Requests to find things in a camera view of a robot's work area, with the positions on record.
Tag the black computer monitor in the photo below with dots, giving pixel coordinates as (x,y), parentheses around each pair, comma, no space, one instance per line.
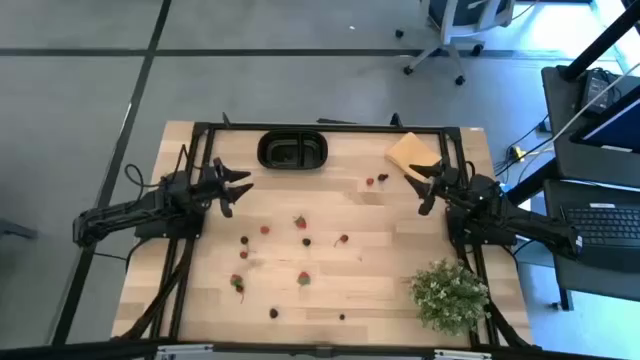
(617,127)

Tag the red cherry with stem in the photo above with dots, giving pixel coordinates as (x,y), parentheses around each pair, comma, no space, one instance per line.
(343,238)
(240,289)

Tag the black desk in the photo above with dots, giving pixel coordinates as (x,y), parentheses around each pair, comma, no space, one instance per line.
(565,160)
(575,280)

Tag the black diagonal pole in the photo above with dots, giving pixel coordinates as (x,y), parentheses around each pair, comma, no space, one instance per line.
(530,185)
(600,42)

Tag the black aluminium table frame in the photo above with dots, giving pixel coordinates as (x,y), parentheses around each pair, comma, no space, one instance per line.
(325,128)

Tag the blackberry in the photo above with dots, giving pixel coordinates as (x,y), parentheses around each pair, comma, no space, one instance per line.
(273,313)
(306,242)

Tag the red raspberry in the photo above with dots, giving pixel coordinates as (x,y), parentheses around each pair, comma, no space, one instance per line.
(264,230)

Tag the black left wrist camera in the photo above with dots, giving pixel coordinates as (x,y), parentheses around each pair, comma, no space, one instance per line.
(177,185)

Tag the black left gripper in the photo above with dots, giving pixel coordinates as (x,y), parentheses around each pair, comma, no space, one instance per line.
(215,187)

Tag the yellow folded cloth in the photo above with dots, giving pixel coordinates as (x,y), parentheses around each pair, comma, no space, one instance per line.
(410,150)

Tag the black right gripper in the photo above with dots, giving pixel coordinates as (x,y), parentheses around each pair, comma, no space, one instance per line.
(445,185)

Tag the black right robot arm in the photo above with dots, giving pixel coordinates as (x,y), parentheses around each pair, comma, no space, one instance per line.
(525,222)

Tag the yellow plug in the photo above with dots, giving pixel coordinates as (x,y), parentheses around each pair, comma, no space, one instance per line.
(518,151)

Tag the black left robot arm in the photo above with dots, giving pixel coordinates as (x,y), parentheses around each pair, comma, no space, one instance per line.
(125,210)

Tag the green potted plant white flowers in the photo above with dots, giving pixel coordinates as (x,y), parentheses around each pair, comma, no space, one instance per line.
(450,297)

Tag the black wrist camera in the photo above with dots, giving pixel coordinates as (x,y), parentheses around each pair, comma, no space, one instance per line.
(177,185)
(482,187)

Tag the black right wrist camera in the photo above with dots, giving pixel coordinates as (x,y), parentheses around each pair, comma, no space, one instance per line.
(482,187)

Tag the black plastic tupperware container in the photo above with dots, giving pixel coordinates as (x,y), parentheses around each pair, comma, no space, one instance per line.
(272,162)

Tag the white office chair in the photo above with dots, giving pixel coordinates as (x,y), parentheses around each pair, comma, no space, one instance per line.
(460,20)

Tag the silver bracket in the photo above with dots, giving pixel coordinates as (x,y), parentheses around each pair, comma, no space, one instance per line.
(185,351)
(462,355)

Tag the red strawberry green leaves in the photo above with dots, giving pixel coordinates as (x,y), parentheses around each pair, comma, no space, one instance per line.
(235,280)
(303,278)
(300,222)

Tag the black laptop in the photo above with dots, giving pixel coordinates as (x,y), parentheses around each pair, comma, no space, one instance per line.
(605,227)

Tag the black power adapter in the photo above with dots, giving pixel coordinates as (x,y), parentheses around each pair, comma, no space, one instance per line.
(595,87)

